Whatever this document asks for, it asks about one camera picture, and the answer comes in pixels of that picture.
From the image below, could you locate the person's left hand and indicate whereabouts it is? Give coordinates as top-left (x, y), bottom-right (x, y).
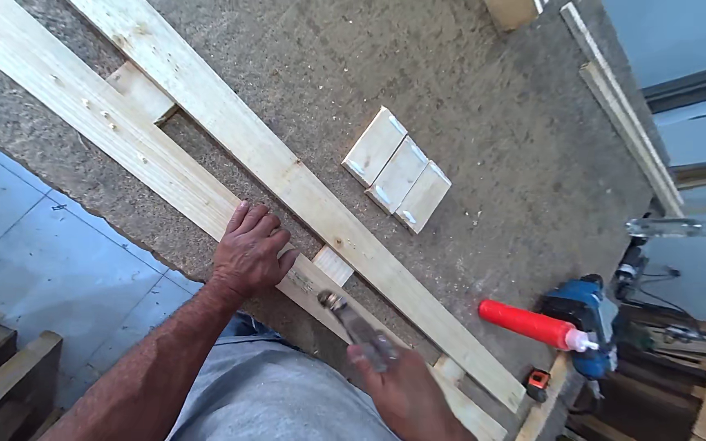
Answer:
top-left (213, 200), bottom-right (300, 297)

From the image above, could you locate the person's right hand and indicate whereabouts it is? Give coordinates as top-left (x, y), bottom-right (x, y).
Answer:
top-left (347, 344), bottom-right (478, 441)

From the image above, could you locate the metal hammer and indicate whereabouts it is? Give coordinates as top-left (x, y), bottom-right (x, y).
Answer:
top-left (317, 290), bottom-right (400, 372)

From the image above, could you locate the long wooden plank with streaks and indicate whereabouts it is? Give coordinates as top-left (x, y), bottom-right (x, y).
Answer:
top-left (0, 0), bottom-right (508, 441)

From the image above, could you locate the person's left forearm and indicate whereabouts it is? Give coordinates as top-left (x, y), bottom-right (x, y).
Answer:
top-left (37, 276), bottom-right (246, 441)

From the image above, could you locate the short wooden crosspiece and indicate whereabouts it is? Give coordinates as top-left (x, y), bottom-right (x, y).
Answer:
top-left (433, 354), bottom-right (467, 388)
top-left (312, 244), bottom-right (355, 288)
top-left (105, 60), bottom-right (180, 127)

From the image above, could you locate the long pale wooden plank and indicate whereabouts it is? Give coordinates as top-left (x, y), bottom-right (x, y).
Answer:
top-left (69, 0), bottom-right (527, 414)

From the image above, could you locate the person's body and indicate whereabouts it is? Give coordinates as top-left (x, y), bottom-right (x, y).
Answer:
top-left (166, 334), bottom-right (403, 441)

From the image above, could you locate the red glue bottle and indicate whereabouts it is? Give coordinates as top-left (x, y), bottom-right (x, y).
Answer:
top-left (478, 299), bottom-right (599, 353)

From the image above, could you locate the small board with white glue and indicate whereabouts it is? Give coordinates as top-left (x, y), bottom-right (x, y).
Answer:
top-left (394, 160), bottom-right (452, 235)
top-left (365, 135), bottom-right (430, 215)
top-left (341, 106), bottom-right (409, 189)

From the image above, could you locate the orange black tape measure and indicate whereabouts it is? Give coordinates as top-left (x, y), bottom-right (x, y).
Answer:
top-left (525, 367), bottom-right (552, 403)

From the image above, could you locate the narrow wooden board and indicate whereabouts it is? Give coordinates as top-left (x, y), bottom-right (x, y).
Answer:
top-left (515, 351), bottom-right (576, 441)

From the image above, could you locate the blue power tool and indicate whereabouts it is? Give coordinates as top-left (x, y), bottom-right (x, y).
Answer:
top-left (539, 274), bottom-right (620, 381)

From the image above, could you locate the black power tool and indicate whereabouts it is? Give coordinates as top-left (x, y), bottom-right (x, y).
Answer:
top-left (614, 236), bottom-right (649, 301)

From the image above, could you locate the stack of wooden beams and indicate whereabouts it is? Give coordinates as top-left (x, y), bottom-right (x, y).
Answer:
top-left (0, 294), bottom-right (66, 441)

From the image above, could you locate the brown wooden block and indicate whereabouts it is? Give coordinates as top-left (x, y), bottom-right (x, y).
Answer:
top-left (485, 0), bottom-right (540, 33)

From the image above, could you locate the long thin wooden strip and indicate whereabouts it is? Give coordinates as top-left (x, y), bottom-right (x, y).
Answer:
top-left (560, 2), bottom-right (685, 209)

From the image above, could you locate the black cable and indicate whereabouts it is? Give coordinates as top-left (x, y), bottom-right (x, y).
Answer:
top-left (630, 268), bottom-right (706, 377)

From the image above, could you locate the dark grey rail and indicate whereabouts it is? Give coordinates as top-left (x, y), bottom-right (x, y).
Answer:
top-left (641, 59), bottom-right (706, 115)

